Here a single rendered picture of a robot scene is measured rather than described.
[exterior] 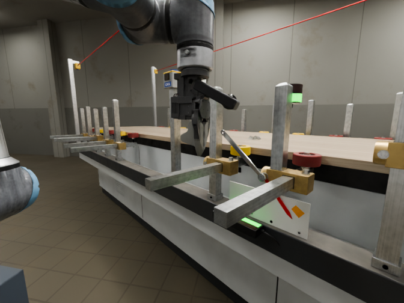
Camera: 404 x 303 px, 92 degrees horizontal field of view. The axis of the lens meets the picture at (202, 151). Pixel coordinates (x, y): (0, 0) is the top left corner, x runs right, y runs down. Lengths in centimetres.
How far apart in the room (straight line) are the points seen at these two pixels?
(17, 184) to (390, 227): 97
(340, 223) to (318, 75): 413
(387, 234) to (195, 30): 59
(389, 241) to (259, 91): 411
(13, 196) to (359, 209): 105
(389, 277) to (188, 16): 68
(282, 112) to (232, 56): 411
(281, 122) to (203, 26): 31
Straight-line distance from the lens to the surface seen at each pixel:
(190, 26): 51
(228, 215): 35
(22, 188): 83
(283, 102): 58
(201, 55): 49
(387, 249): 59
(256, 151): 81
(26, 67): 731
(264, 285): 113
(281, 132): 58
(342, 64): 496
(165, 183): 55
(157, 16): 52
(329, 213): 82
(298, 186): 58
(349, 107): 164
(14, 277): 80
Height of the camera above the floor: 101
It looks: 10 degrees down
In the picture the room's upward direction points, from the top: straight up
